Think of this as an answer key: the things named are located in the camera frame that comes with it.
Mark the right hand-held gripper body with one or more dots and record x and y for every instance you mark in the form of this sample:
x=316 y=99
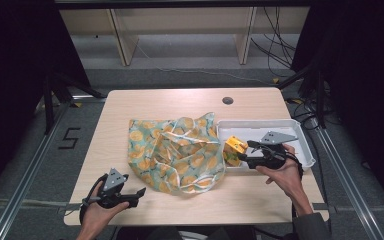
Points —
x=273 y=156

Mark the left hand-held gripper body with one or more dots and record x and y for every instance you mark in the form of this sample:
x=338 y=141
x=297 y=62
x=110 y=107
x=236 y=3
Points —
x=111 y=186

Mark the white plastic tray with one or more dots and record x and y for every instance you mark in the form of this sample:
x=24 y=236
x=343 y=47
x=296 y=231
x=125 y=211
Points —
x=246 y=128

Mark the yellow carton box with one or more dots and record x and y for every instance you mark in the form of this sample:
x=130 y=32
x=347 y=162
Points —
x=234 y=148

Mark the orange floral cloth bag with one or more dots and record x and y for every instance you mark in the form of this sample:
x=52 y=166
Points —
x=176 y=156

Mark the person's right hand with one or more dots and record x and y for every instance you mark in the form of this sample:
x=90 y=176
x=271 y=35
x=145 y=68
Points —
x=290 y=180

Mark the person's left hand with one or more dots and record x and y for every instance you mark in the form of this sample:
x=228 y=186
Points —
x=95 y=216

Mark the person's dark clothed lap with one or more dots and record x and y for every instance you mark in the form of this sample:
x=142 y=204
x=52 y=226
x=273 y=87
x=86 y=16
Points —
x=166 y=234

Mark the yellow tape piece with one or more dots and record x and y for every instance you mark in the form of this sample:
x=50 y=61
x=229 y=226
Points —
x=275 y=80
x=297 y=101
x=78 y=104

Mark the grey tag on table edge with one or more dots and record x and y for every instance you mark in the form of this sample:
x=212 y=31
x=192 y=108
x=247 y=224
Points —
x=321 y=206

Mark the black metal stand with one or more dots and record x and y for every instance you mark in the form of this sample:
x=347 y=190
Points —
x=320 y=100
x=49 y=103

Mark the light wooden shelf unit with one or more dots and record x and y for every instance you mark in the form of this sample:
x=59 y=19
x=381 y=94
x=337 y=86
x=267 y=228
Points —
x=126 y=40

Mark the metal floor rail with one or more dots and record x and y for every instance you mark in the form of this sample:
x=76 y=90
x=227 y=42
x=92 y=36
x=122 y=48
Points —
x=346 y=180
x=23 y=186

